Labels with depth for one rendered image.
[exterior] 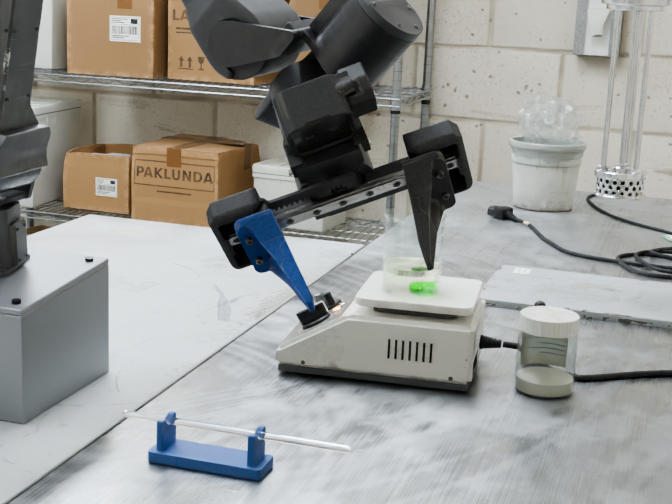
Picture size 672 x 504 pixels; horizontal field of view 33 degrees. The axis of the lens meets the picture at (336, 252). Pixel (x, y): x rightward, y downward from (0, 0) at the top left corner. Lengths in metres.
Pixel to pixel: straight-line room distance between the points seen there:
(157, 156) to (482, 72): 1.02
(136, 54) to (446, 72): 0.95
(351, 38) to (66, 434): 0.43
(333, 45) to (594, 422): 0.47
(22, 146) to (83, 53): 2.53
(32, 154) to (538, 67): 2.61
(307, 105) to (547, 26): 2.80
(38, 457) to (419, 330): 0.39
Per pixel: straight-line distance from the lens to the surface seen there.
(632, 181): 1.49
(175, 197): 3.49
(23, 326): 1.03
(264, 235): 0.79
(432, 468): 0.98
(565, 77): 3.55
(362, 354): 1.15
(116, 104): 4.01
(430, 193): 0.79
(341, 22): 0.84
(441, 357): 1.14
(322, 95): 0.77
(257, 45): 0.86
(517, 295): 1.50
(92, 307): 1.13
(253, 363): 1.21
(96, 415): 1.07
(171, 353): 1.24
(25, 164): 1.09
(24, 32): 1.05
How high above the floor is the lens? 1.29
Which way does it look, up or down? 13 degrees down
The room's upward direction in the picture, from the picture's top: 3 degrees clockwise
